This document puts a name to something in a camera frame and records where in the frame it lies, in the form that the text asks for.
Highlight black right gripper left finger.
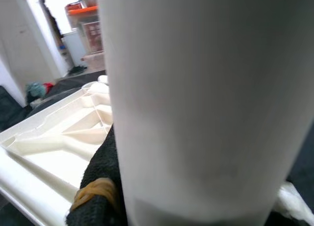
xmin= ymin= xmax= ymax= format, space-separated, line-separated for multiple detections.
xmin=65 ymin=124 xmax=128 ymax=226

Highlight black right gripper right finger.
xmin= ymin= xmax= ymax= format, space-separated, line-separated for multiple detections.
xmin=267 ymin=181 xmax=314 ymax=226

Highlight yellow rubber band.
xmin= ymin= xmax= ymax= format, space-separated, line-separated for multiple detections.
xmin=71 ymin=178 xmax=117 ymax=211

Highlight black tablecloth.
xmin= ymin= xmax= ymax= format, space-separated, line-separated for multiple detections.
xmin=0 ymin=69 xmax=314 ymax=226

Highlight white plastic table top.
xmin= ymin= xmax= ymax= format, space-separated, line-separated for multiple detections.
xmin=0 ymin=81 xmax=115 ymax=226

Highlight dark green slippers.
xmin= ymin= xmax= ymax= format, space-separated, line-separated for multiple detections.
xmin=66 ymin=65 xmax=88 ymax=76

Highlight green stuffed toy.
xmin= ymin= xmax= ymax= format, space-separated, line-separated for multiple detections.
xmin=26 ymin=81 xmax=46 ymax=98

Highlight beige cloth covered bench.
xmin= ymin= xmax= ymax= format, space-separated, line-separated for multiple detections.
xmin=83 ymin=50 xmax=106 ymax=72

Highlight hanging clothes bundle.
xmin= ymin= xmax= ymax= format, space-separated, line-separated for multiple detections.
xmin=38 ymin=0 xmax=63 ymax=49

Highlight orange lidded storage box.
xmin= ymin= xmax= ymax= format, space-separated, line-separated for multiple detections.
xmin=65 ymin=4 xmax=100 ymax=25

